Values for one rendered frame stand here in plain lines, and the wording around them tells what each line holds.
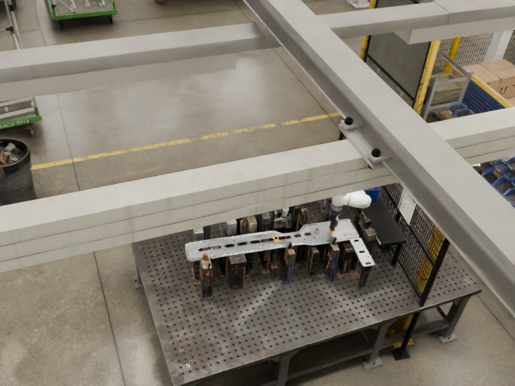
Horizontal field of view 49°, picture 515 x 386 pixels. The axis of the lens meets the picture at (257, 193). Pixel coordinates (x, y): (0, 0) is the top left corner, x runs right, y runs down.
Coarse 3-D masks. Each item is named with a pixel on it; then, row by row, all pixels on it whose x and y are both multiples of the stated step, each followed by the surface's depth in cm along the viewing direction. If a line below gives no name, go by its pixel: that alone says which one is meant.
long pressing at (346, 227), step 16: (320, 224) 455; (352, 224) 458; (208, 240) 434; (224, 240) 436; (240, 240) 437; (288, 240) 440; (304, 240) 441; (320, 240) 442; (336, 240) 443; (192, 256) 422; (208, 256) 423; (224, 256) 425
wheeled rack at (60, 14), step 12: (48, 0) 905; (60, 0) 906; (72, 0) 901; (84, 0) 910; (96, 0) 913; (108, 0) 918; (60, 12) 873; (72, 12) 876; (84, 12) 880; (96, 12) 885; (108, 12) 893; (60, 24) 880
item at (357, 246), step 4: (352, 240) 444; (360, 240) 444; (352, 244) 441; (356, 244) 441; (360, 244) 441; (364, 244) 442; (356, 248) 438; (360, 248) 438; (364, 248) 439; (356, 252) 435; (368, 252) 436; (360, 256) 432; (364, 256) 433; (368, 256) 433; (360, 260) 429; (364, 260) 429; (368, 260) 429; (372, 260) 430; (364, 264) 426; (368, 264) 426; (372, 264) 427
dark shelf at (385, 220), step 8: (368, 208) 469; (376, 208) 469; (384, 208) 470; (368, 216) 462; (376, 216) 462; (384, 216) 463; (376, 224) 455; (384, 224) 455; (392, 224) 456; (376, 232) 448; (384, 232) 449; (392, 232) 450; (400, 232) 450; (384, 240) 442; (392, 240) 442; (400, 240) 443
